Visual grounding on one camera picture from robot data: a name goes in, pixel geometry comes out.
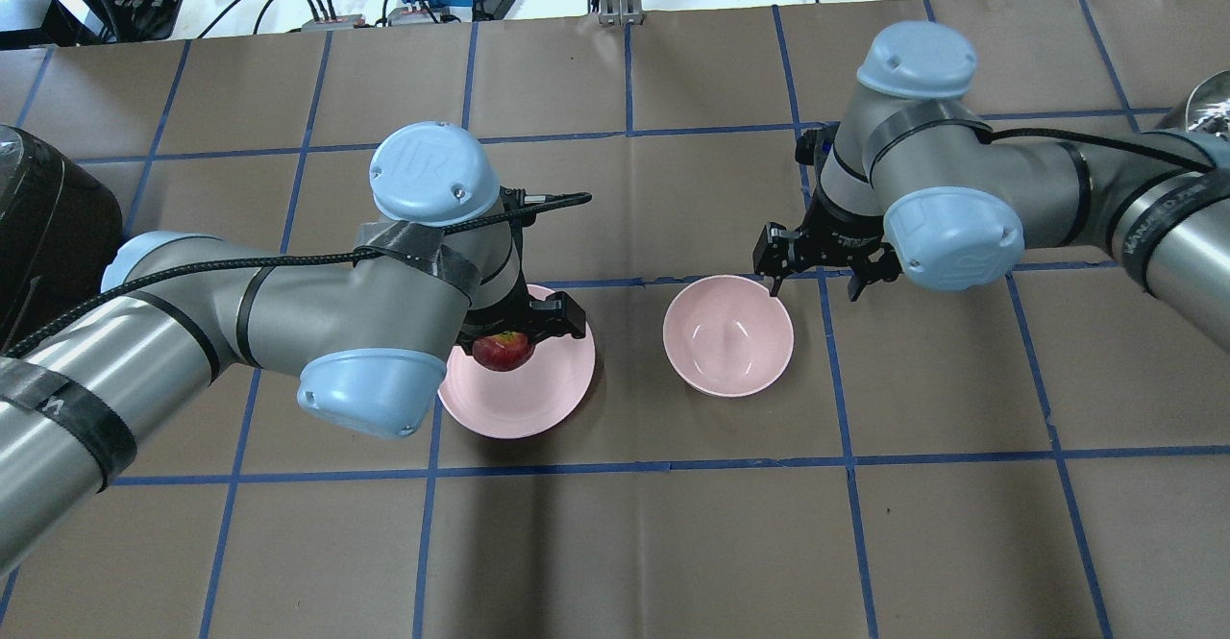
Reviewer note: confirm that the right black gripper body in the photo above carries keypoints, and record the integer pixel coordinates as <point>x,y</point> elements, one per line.
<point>838,240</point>

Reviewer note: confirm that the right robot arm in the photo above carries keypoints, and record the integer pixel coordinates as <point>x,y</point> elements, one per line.
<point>914,184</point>

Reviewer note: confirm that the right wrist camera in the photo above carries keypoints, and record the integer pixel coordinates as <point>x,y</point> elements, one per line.
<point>813,145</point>

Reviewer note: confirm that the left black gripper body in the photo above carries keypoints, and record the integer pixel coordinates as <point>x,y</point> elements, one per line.
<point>555,319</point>

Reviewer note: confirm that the pink plate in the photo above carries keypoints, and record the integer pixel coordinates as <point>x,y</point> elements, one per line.
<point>524,402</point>

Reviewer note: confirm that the red yellow apple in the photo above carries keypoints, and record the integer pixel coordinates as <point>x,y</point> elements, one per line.
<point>503,352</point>

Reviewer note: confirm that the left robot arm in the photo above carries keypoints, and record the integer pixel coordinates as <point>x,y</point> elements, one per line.
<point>367,333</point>

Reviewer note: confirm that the steel steamer pot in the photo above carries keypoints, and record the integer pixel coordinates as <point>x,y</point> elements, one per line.
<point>1206,110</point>

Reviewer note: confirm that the pink bowl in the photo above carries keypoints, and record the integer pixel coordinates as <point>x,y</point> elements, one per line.
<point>727,336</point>

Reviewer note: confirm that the black rice cooker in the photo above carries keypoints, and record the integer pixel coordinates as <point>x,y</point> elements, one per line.
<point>60,229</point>

